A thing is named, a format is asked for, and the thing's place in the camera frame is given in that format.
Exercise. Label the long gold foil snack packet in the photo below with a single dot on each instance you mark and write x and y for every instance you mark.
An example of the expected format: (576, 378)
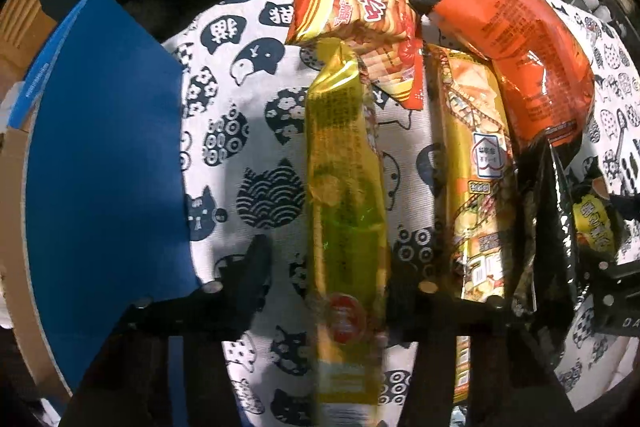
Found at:
(345, 207)

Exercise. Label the orange-red stick snack packet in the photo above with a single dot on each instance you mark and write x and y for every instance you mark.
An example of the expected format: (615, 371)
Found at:
(360, 7)

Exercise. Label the black green snack packet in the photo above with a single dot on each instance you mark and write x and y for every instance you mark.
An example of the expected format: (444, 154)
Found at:
(547, 227)

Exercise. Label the blue cardboard box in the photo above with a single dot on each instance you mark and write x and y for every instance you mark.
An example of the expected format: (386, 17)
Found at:
(105, 167)

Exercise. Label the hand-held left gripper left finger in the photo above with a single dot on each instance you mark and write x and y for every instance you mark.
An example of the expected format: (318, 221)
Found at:
(254, 259)

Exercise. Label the cat print tablecloth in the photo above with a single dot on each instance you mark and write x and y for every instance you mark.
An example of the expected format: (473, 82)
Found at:
(240, 117)

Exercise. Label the large orange snack packet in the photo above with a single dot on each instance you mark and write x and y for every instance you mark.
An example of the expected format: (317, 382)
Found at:
(525, 37)

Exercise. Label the yellow cracker packet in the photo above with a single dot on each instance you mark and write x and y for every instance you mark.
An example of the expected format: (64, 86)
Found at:
(475, 187)

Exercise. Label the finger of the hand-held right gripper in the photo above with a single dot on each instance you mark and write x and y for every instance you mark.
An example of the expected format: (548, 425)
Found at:
(627, 204)

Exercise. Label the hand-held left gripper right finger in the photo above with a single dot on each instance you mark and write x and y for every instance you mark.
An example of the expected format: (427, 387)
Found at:
(436, 322)

